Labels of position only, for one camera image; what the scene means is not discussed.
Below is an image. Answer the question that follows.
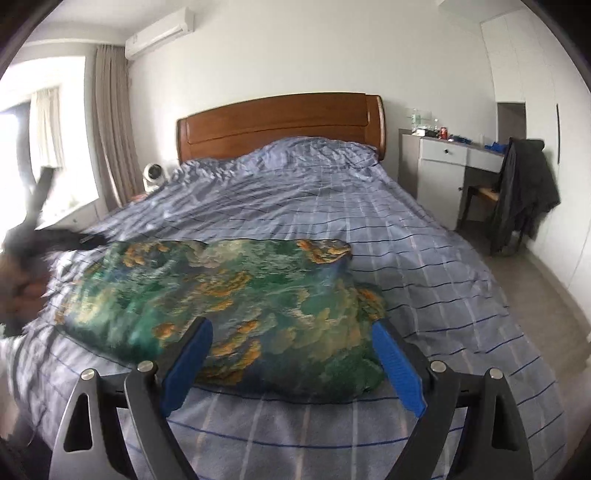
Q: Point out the bed with blue checked cover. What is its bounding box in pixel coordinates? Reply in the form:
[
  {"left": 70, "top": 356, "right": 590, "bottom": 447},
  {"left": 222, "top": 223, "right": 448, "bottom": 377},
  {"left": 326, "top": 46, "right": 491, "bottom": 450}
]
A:
[{"left": 0, "top": 136, "right": 568, "bottom": 480}]

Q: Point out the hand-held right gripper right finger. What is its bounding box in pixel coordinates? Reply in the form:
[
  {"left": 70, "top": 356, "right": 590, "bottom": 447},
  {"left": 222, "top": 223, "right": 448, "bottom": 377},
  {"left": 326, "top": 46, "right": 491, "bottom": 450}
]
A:
[{"left": 372, "top": 320, "right": 536, "bottom": 480}]

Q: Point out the sheer white curtain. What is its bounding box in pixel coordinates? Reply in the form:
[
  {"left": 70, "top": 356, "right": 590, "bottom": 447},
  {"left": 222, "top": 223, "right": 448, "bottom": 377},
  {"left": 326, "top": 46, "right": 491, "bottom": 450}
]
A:
[{"left": 30, "top": 88, "right": 65, "bottom": 169}]

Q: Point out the window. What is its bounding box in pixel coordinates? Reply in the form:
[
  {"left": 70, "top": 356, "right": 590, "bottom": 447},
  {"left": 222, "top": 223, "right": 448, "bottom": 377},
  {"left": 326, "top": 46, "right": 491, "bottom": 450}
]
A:
[{"left": 0, "top": 55, "right": 100, "bottom": 217}]

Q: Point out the wooden chair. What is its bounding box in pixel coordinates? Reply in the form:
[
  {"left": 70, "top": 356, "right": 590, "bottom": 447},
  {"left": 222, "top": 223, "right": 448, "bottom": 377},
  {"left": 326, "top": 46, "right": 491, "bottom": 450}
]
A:
[{"left": 462, "top": 138, "right": 546, "bottom": 254}]

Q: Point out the person's left hand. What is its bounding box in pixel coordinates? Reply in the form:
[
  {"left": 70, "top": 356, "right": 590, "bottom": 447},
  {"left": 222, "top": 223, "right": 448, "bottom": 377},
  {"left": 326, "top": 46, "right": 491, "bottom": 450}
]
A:
[{"left": 9, "top": 272, "right": 48, "bottom": 321}]

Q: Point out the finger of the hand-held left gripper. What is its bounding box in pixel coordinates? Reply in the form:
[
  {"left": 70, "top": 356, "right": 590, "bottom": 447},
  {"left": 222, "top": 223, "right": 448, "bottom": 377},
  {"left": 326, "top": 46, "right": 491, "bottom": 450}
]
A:
[
  {"left": 27, "top": 166, "right": 55, "bottom": 222},
  {"left": 44, "top": 230, "right": 110, "bottom": 254}
]

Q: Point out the white air conditioner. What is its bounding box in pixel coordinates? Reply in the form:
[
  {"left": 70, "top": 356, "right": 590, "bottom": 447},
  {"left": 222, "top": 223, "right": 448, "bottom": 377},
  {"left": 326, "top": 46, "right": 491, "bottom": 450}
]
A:
[{"left": 124, "top": 8, "right": 195, "bottom": 61}]

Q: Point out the wooden headboard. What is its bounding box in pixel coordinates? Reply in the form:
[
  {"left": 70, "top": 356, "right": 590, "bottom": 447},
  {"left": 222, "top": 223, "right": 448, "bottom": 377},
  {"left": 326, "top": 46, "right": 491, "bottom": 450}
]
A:
[{"left": 175, "top": 92, "right": 386, "bottom": 164}]

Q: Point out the white desk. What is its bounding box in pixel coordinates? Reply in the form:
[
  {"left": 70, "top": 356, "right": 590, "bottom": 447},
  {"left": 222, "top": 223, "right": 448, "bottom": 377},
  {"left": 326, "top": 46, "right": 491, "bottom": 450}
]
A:
[{"left": 398, "top": 128, "right": 506, "bottom": 232}]

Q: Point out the green floral jacket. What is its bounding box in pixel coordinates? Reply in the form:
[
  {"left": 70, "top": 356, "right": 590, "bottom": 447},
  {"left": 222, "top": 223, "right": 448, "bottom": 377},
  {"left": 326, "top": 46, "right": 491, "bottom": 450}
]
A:
[{"left": 54, "top": 237, "right": 387, "bottom": 402}]

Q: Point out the dark jacket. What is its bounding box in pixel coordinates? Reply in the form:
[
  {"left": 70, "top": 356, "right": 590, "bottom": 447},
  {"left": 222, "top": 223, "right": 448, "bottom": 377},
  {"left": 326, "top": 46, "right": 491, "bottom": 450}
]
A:
[{"left": 490, "top": 137, "right": 561, "bottom": 256}]

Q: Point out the beige curtain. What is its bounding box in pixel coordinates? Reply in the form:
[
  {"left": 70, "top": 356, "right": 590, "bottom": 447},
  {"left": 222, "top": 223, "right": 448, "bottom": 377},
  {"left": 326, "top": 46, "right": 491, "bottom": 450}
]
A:
[{"left": 95, "top": 44, "right": 145, "bottom": 210}]

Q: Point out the small white fan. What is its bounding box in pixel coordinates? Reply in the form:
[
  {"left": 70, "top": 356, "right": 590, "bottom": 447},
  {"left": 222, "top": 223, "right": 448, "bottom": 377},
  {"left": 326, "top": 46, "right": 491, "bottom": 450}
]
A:
[{"left": 141, "top": 162, "right": 168, "bottom": 193}]

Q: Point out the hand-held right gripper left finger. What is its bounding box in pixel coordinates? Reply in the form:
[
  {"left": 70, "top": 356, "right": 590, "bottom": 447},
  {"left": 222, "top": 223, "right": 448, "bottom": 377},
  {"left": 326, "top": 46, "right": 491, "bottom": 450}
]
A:
[{"left": 48, "top": 316, "right": 214, "bottom": 480}]

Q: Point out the white wardrobe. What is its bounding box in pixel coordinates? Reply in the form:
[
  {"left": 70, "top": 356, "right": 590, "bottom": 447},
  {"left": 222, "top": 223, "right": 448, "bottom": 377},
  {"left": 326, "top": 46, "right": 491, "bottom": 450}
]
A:
[{"left": 480, "top": 7, "right": 591, "bottom": 324}]

